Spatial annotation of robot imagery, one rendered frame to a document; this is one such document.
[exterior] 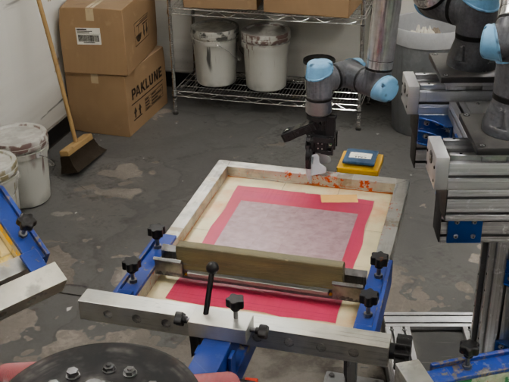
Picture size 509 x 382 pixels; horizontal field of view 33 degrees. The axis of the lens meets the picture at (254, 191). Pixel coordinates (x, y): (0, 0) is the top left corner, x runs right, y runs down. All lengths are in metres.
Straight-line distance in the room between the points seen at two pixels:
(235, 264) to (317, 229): 0.37
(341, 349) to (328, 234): 0.58
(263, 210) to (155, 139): 2.91
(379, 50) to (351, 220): 0.47
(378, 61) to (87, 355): 1.32
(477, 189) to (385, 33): 0.48
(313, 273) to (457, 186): 0.45
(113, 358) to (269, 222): 1.12
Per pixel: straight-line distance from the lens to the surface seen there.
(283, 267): 2.01
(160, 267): 2.10
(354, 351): 1.81
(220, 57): 5.51
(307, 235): 2.30
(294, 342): 1.81
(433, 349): 3.16
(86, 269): 4.03
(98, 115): 5.36
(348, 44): 5.68
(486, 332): 2.78
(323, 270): 1.99
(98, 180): 4.82
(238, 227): 2.34
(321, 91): 2.41
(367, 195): 2.51
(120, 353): 1.33
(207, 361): 1.73
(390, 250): 2.18
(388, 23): 2.34
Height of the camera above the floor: 2.12
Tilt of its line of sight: 27 degrees down
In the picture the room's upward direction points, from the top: 1 degrees counter-clockwise
